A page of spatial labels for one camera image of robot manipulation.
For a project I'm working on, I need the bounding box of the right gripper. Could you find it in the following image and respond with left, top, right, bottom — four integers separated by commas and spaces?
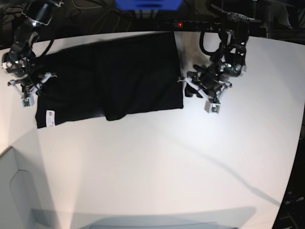
8, 71, 57, 100

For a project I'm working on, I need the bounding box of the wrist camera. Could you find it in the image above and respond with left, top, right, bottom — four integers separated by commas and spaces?
21, 96, 34, 107
204, 100, 221, 114

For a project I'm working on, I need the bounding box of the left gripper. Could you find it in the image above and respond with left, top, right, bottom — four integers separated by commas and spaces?
178, 64, 232, 103

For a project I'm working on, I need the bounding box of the black T-shirt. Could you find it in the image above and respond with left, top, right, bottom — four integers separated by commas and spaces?
35, 32, 183, 128

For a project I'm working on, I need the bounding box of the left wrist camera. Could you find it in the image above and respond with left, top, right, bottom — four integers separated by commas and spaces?
204, 100, 221, 114

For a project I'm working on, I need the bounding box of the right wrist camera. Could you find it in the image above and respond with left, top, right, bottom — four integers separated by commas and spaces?
21, 96, 34, 107

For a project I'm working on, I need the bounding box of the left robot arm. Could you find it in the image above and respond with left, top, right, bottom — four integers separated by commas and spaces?
179, 0, 257, 104

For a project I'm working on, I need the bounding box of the blue plastic box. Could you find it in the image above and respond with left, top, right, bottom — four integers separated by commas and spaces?
115, 0, 183, 10

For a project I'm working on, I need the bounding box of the black power strip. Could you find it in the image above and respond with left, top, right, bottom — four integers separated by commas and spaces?
160, 21, 221, 32

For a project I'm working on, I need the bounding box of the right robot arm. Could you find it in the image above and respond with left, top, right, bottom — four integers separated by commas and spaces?
1, 0, 63, 106

